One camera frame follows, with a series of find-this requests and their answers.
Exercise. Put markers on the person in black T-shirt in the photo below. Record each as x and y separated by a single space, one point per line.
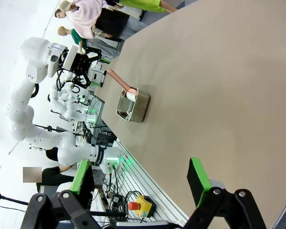
112 22

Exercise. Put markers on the yellow emergency stop button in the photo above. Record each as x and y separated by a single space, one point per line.
143 204

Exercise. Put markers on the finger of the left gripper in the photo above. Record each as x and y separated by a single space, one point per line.
81 81
95 54

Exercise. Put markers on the seated person in black shirt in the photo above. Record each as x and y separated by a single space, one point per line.
54 176

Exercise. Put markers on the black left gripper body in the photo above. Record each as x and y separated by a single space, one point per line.
82 65

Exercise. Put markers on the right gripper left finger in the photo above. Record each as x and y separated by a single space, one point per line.
82 176

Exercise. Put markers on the black camera stand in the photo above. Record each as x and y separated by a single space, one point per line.
4 198

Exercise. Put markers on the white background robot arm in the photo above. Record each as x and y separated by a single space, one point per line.
62 105

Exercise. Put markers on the steel rectangular container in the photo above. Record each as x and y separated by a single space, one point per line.
138 107

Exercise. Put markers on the pink lint roller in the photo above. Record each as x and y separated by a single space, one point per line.
119 80

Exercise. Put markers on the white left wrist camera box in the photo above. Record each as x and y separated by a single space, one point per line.
70 57

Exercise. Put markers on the pink hoodie person left hand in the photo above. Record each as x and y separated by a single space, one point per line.
108 35

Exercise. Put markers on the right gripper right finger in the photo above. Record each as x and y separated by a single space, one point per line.
197 181

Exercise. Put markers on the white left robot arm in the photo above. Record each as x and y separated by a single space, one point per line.
19 114

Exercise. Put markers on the child in green top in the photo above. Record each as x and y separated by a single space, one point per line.
77 37

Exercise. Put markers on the person in pink hoodie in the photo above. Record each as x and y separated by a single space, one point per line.
85 19

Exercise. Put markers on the person in green shirt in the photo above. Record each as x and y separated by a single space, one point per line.
143 4

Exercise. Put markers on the white box with green trim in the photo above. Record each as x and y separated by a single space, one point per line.
97 76

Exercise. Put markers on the aluminium profile base frame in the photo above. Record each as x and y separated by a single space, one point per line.
143 176

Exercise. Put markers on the pink hoodie person right hand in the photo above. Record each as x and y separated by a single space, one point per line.
115 8

